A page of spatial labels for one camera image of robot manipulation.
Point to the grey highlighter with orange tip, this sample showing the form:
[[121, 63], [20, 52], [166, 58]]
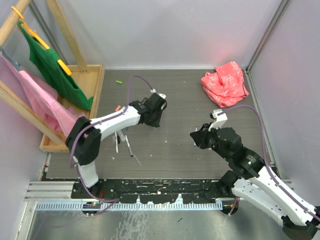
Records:
[[121, 136]]

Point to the grey slotted cable duct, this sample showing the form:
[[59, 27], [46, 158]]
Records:
[[94, 206]]

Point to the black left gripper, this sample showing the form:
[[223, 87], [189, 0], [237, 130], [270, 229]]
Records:
[[155, 123]]

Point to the green cloth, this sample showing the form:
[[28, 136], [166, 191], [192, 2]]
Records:
[[46, 62]]

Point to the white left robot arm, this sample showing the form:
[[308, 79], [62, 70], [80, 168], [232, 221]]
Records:
[[86, 136]]

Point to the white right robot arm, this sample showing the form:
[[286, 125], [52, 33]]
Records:
[[251, 179]]

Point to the yellow clothes hanger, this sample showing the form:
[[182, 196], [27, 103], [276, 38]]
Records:
[[35, 36]]

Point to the coral patterned cloth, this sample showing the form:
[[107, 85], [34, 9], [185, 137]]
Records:
[[226, 85]]

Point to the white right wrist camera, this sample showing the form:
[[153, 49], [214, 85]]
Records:
[[219, 118]]

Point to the wooden rack frame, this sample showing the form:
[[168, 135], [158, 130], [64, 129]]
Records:
[[84, 75]]

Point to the aluminium frame post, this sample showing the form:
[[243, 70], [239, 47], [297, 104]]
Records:
[[279, 12]]

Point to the white pen with lime end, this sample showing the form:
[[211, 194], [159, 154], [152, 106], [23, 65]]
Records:
[[116, 142]]

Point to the pink cloth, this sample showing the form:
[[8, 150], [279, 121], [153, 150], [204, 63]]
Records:
[[43, 98]]

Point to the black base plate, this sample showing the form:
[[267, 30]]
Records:
[[160, 191]]

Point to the white pen with black end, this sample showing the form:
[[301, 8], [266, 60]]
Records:
[[129, 146]]

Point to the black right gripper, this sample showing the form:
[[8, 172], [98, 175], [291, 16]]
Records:
[[201, 136]]

